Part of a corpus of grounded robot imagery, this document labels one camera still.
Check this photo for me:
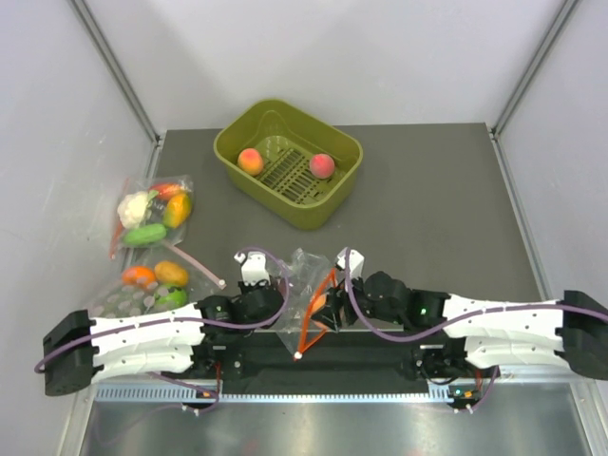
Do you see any red fake pepper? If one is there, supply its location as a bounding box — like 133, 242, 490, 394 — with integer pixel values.
148, 182, 182, 200

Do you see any zip bag with vegetables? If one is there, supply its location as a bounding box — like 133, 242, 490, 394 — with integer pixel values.
107, 175, 196, 259

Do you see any green fake cucumber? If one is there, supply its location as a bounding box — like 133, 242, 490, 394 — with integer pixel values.
121, 223, 167, 247

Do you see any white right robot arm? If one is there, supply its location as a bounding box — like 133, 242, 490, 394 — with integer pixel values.
312, 272, 607, 380

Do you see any pink fake peach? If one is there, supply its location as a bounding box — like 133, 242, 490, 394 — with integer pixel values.
309, 153, 335, 180

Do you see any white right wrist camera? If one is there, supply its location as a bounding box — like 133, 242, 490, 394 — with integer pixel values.
334, 247, 365, 287

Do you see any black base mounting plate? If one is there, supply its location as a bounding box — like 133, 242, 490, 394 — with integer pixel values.
187, 332, 492, 393

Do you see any white fake cauliflower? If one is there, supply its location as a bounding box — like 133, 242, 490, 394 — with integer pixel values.
117, 191, 149, 229

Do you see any yellow fake potato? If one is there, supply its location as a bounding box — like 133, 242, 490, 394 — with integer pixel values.
154, 260, 189, 287

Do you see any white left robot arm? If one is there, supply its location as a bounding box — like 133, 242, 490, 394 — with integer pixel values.
34, 280, 291, 396

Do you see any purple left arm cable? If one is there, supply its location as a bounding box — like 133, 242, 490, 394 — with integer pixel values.
33, 245, 291, 414

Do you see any orange green fake mango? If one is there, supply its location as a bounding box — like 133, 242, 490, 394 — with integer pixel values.
162, 192, 192, 229

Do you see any small orange fake peach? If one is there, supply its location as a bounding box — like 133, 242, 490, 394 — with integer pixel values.
312, 294, 327, 314

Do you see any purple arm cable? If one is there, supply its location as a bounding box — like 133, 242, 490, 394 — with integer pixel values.
342, 246, 608, 414
33, 245, 291, 414

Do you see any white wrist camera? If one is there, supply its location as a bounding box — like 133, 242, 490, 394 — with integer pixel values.
234, 251, 270, 287
334, 247, 365, 287

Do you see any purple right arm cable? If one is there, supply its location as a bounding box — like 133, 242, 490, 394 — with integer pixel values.
342, 246, 608, 414

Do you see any clear zip bag orange seal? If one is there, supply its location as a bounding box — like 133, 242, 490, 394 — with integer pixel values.
273, 248, 337, 361

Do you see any orange fake tomato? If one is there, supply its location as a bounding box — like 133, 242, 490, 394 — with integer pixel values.
122, 266, 156, 289

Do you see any olive green plastic basket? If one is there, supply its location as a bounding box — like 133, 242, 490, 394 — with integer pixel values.
214, 99, 363, 230

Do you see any green fake lime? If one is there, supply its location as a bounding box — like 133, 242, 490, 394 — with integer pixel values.
154, 284, 188, 310

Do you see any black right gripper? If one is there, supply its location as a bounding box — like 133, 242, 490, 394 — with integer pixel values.
314, 269, 406, 331

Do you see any grey slotted cable duct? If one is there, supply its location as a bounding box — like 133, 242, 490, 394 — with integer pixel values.
94, 381, 474, 405

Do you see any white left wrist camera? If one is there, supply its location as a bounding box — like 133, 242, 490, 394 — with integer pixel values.
234, 251, 270, 287

